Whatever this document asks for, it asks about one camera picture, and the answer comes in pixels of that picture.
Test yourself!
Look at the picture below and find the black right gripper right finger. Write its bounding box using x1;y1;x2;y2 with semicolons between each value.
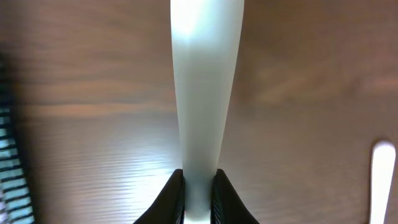
210;169;259;224

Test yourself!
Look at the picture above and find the white plastic spoon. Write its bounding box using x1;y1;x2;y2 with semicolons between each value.
369;141;396;224

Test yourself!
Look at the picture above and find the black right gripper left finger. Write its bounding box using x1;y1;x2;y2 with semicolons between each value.
134;169;185;224

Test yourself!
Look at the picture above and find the black plastic perforated basket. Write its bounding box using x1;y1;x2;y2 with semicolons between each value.
1;54;37;224

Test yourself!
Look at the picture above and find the white plastic fork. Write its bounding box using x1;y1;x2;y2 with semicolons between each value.
170;0;244;223

